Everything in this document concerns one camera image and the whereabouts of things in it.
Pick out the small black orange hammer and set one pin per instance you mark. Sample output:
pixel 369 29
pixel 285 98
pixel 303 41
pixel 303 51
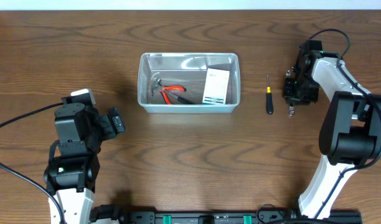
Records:
pixel 158 83

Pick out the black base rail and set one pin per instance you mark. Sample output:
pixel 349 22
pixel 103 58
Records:
pixel 265 215

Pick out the red handled pliers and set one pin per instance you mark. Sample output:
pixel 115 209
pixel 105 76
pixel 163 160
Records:
pixel 167 91

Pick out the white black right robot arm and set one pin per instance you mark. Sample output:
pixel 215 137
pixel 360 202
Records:
pixel 350 136

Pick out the black yellow screwdriver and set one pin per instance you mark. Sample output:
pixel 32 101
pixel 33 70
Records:
pixel 269 100

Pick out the silver wrench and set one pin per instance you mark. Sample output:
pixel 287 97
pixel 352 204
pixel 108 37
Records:
pixel 291 106

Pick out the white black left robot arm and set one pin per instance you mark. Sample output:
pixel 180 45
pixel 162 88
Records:
pixel 73 163

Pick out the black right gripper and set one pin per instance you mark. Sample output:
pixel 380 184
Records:
pixel 289 96

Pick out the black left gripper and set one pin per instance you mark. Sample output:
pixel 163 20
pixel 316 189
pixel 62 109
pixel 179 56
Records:
pixel 103 121

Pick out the clear plastic container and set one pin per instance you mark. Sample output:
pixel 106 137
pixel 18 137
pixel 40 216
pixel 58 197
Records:
pixel 188 70

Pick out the white blue cardboard box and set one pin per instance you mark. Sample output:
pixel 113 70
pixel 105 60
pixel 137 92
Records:
pixel 216 84

